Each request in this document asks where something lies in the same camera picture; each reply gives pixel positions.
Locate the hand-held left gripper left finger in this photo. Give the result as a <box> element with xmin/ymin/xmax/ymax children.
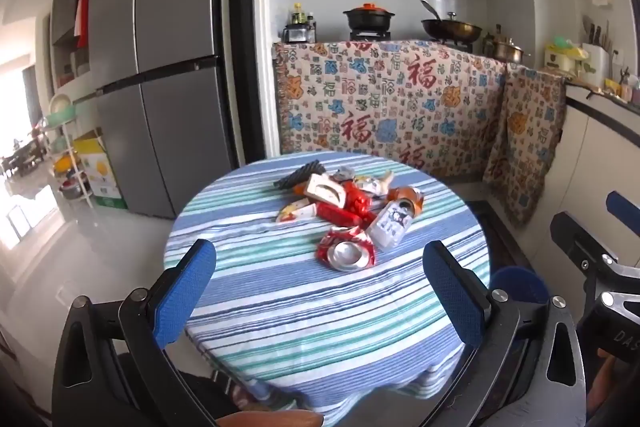
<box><xmin>51</xmin><ymin>238</ymin><xmax>218</xmax><ymax>427</ymax></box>

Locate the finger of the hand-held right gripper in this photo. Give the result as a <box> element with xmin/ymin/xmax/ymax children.
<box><xmin>606</xmin><ymin>191</ymin><xmax>640</xmax><ymax>228</ymax></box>
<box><xmin>550</xmin><ymin>212</ymin><xmax>640</xmax><ymax>304</ymax></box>

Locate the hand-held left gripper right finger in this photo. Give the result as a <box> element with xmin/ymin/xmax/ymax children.
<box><xmin>422</xmin><ymin>241</ymin><xmax>586</xmax><ymax>427</ymax></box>

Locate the blue mesh waste bin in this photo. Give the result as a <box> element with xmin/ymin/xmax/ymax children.
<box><xmin>487</xmin><ymin>266</ymin><xmax>547</xmax><ymax>309</ymax></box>

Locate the white printed packet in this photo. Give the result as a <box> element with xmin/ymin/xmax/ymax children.
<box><xmin>366</xmin><ymin>199</ymin><xmax>416</xmax><ymax>251</ymax></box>

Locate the orange drink can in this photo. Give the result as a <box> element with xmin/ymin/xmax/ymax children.
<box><xmin>387</xmin><ymin>186</ymin><xmax>426</xmax><ymax>214</ymax></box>

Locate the crushed red can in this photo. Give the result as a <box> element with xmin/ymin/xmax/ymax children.
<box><xmin>315</xmin><ymin>227</ymin><xmax>376</xmax><ymax>272</ymax></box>

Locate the red plastic bag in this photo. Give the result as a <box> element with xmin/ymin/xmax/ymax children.
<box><xmin>315</xmin><ymin>184</ymin><xmax>374</xmax><ymax>228</ymax></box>

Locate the white and red carton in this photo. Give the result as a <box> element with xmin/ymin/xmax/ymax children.
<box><xmin>303</xmin><ymin>173</ymin><xmax>347</xmax><ymax>208</ymax></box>

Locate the person's right hand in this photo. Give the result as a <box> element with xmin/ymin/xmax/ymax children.
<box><xmin>587</xmin><ymin>349</ymin><xmax>623</xmax><ymax>415</ymax></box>

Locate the person's left hand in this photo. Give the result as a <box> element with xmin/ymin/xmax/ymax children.
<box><xmin>219</xmin><ymin>409</ymin><xmax>324</xmax><ymax>427</ymax></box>

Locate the white kitchen cabinet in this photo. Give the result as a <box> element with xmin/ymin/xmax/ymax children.
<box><xmin>564</xmin><ymin>84</ymin><xmax>640</xmax><ymax>269</ymax></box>

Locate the patterned floor mat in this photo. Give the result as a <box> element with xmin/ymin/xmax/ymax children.
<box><xmin>465</xmin><ymin>199</ymin><xmax>537</xmax><ymax>269</ymax></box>

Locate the striped tablecloth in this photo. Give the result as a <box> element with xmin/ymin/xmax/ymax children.
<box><xmin>164</xmin><ymin>151</ymin><xmax>493</xmax><ymax>425</ymax></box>

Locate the small printed blanket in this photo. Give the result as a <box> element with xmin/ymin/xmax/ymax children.
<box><xmin>482</xmin><ymin>64</ymin><xmax>569</xmax><ymax>228</ymax></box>

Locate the yellow cardboard box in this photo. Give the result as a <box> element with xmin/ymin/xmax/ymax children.
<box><xmin>75</xmin><ymin>136</ymin><xmax>129</xmax><ymax>210</ymax></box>

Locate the white knife block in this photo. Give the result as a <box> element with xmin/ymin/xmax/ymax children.
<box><xmin>580</xmin><ymin>19</ymin><xmax>614</xmax><ymax>88</ymax></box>

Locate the green and yellow container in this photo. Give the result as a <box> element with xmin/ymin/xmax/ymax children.
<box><xmin>544</xmin><ymin>37</ymin><xmax>591</xmax><ymax>76</ymax></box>

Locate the steel pot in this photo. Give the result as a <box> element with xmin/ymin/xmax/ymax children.
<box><xmin>492</xmin><ymin>34</ymin><xmax>532</xmax><ymax>63</ymax></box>

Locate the white storage rack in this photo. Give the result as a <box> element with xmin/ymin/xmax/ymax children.
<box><xmin>35</xmin><ymin>94</ymin><xmax>97</xmax><ymax>208</ymax></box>

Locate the large printed blanket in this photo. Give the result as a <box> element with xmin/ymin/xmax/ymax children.
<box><xmin>272</xmin><ymin>38</ymin><xmax>509</xmax><ymax>184</ymax></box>

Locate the grey refrigerator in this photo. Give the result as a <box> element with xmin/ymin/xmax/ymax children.
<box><xmin>90</xmin><ymin>0</ymin><xmax>239</xmax><ymax>221</ymax></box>

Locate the dark wok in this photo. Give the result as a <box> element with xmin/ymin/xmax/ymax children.
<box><xmin>419</xmin><ymin>0</ymin><xmax>484</xmax><ymax>44</ymax></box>

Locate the gas stove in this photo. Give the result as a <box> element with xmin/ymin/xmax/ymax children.
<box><xmin>347</xmin><ymin>27</ymin><xmax>474</xmax><ymax>54</ymax></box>

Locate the black kitchen appliance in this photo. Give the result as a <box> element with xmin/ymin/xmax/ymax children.
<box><xmin>282</xmin><ymin>24</ymin><xmax>317</xmax><ymax>44</ymax></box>

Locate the black clay pot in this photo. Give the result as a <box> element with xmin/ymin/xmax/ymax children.
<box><xmin>343</xmin><ymin>3</ymin><xmax>396</xmax><ymax>32</ymax></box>

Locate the red hanging cloth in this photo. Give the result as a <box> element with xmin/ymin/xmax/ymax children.
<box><xmin>74</xmin><ymin>0</ymin><xmax>92</xmax><ymax>50</ymax></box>

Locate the grey wall shelf unit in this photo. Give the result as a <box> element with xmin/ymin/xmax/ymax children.
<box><xmin>50</xmin><ymin>0</ymin><xmax>101</xmax><ymax>90</ymax></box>

